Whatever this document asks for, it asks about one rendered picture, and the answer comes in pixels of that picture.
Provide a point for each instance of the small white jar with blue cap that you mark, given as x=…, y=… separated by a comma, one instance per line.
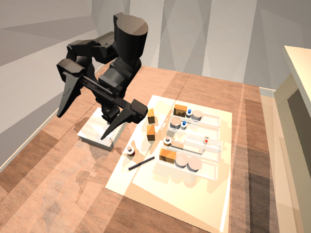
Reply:
x=188, y=113
x=183, y=125

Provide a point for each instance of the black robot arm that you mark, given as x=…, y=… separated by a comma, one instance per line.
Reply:
x=126, y=44

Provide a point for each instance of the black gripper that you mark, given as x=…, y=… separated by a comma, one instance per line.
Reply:
x=111, y=85

